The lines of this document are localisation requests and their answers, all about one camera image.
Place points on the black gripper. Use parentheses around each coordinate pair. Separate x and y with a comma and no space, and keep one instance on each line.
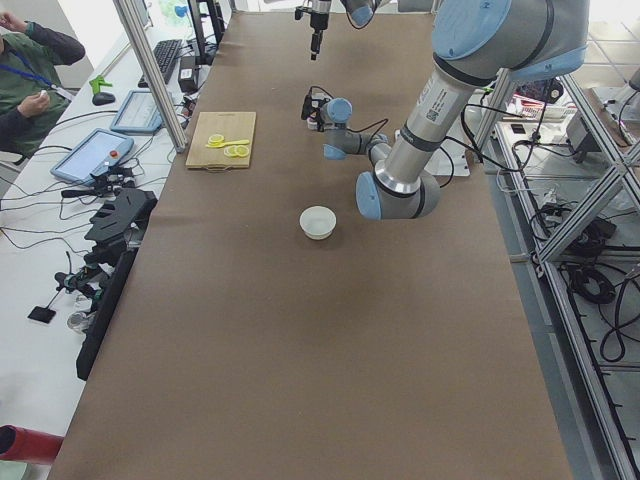
(311,118)
(317,19)

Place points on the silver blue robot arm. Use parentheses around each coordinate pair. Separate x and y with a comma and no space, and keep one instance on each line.
(472,41)
(359,14)

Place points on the bamboo cutting board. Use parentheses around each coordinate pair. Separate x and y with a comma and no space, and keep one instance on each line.
(233,126)

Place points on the yellow plastic knife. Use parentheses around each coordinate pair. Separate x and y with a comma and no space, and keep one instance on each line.
(242,142)

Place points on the lemon slice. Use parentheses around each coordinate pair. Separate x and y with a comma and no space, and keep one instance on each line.
(216,139)
(236,151)

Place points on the black monitor stand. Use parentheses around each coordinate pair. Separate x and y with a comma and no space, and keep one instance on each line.
(209,28)

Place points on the white bowl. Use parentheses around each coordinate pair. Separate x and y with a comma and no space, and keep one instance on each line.
(317,222)

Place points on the black keyboard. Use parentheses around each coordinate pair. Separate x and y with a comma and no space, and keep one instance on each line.
(166,53)

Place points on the blue teach pendant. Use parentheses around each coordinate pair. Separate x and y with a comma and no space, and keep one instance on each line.
(138,114)
(93,156)

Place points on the person in green shirt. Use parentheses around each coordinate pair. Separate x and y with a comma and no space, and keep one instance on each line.
(32,97)

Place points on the aluminium frame post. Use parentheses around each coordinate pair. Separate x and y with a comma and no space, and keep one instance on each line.
(135,32)

